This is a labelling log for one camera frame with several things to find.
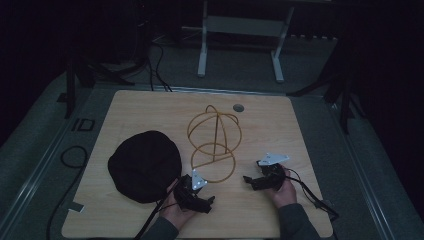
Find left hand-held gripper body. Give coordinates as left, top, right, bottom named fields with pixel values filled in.
left=172, top=168, right=213, bottom=215

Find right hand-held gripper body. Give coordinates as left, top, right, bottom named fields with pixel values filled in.
left=255, top=152, right=290, bottom=192

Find black beret hat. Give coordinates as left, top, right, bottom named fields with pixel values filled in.
left=107, top=129, right=183, bottom=205

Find gold wire hat stand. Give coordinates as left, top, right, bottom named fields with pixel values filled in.
left=186, top=104, right=243, bottom=184

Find person's left hand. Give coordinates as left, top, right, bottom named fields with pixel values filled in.
left=158, top=190, right=198, bottom=232

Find person's right hand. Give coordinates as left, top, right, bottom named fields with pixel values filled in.
left=265, top=165, right=298, bottom=210

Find black tripod stand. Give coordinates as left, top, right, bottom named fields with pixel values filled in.
left=285, top=33, right=366, bottom=135
left=55, top=54, right=149, bottom=120

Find grey tape piece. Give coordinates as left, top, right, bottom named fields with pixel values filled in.
left=67, top=202, right=85, bottom=214

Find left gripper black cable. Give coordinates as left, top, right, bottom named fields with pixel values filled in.
left=133, top=179, right=181, bottom=240

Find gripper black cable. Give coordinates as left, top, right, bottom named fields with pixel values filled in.
left=133, top=179, right=181, bottom=240
left=283, top=167, right=340, bottom=223

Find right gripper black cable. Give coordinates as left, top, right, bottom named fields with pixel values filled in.
left=283, top=167, right=340, bottom=223

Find black looped floor cable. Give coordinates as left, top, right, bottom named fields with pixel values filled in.
left=45, top=145, right=89, bottom=240

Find thin black floor cable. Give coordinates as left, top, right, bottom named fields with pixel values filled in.
left=145, top=39, right=173, bottom=93

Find white metal desk frame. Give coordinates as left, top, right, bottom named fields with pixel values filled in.
left=181, top=0, right=296, bottom=84

